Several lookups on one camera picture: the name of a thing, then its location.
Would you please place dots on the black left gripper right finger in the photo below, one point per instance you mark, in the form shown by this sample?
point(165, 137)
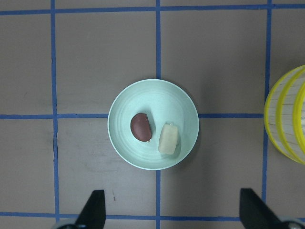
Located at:
point(255, 214)

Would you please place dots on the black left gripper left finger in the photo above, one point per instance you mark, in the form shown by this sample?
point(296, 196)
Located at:
point(92, 215)

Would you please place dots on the dark red bun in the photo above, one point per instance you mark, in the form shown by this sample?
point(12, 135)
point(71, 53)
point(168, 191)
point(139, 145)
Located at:
point(140, 127)

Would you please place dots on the yellow top steamer layer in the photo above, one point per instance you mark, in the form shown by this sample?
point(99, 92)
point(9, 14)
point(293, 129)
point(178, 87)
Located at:
point(284, 115)

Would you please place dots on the white rectangular bun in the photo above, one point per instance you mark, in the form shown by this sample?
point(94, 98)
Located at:
point(168, 139)

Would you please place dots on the light green round plate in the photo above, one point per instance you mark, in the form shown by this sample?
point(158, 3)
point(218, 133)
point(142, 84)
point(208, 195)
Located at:
point(164, 103)

